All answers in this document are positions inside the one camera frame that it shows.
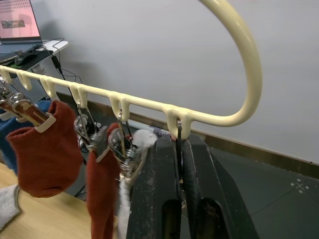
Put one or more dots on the black mouse pad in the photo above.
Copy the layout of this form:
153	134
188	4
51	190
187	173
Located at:
42	55

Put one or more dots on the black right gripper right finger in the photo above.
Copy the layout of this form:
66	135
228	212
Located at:
219	189

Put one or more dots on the white side desk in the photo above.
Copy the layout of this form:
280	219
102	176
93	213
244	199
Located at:
58	44

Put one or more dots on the metal hanger clip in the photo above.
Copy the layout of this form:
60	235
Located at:
124	152
86	127
179	135

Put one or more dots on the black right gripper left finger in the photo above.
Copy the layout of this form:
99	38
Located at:
152	199

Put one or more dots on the open laptop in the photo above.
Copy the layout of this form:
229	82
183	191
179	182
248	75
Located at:
17	20

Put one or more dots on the grey perforated desk panel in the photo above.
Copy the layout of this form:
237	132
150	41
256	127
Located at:
35	93

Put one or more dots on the blue cloth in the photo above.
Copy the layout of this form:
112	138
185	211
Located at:
5	125

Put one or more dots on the grey knit sock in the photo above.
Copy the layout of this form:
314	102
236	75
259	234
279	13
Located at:
7	206

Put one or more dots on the white fuzzy sock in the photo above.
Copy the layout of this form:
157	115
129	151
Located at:
145	139

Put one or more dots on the red ankle sock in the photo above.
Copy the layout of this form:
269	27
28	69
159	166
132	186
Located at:
99	189
45	161

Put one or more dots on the black computer mouse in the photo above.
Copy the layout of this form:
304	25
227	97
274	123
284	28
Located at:
23	59

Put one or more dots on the cream clip hanger frame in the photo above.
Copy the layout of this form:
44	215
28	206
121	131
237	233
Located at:
250	52

